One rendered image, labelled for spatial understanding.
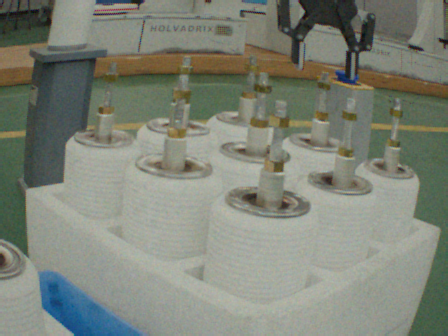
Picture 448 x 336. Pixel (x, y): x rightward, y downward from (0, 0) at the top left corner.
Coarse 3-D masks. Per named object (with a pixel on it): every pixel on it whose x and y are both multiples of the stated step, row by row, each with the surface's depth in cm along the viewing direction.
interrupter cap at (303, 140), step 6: (294, 138) 91; (300, 138) 92; (306, 138) 93; (330, 138) 94; (294, 144) 89; (300, 144) 89; (306, 144) 89; (330, 144) 92; (336, 144) 92; (342, 144) 92; (318, 150) 88; (324, 150) 88; (330, 150) 88; (336, 150) 88
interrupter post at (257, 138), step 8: (248, 128) 82; (256, 128) 81; (264, 128) 81; (248, 136) 82; (256, 136) 81; (264, 136) 81; (248, 144) 82; (256, 144) 81; (264, 144) 82; (248, 152) 82; (256, 152) 82; (264, 152) 82
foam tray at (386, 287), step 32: (32, 192) 82; (32, 224) 83; (64, 224) 77; (96, 224) 76; (416, 224) 87; (32, 256) 84; (64, 256) 78; (96, 256) 73; (128, 256) 69; (384, 256) 75; (416, 256) 81; (96, 288) 74; (128, 288) 70; (160, 288) 66; (192, 288) 64; (320, 288) 66; (352, 288) 69; (384, 288) 76; (416, 288) 85; (128, 320) 71; (160, 320) 67; (192, 320) 64; (224, 320) 61; (256, 320) 59; (288, 320) 61; (320, 320) 66; (352, 320) 72; (384, 320) 80
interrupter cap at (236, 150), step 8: (224, 144) 84; (232, 144) 85; (240, 144) 85; (224, 152) 81; (232, 152) 81; (240, 152) 83; (240, 160) 79; (248, 160) 79; (256, 160) 79; (288, 160) 81
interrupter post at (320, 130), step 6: (312, 126) 91; (318, 126) 90; (324, 126) 90; (312, 132) 91; (318, 132) 90; (324, 132) 90; (312, 138) 91; (318, 138) 90; (324, 138) 90; (312, 144) 91; (318, 144) 90; (324, 144) 90
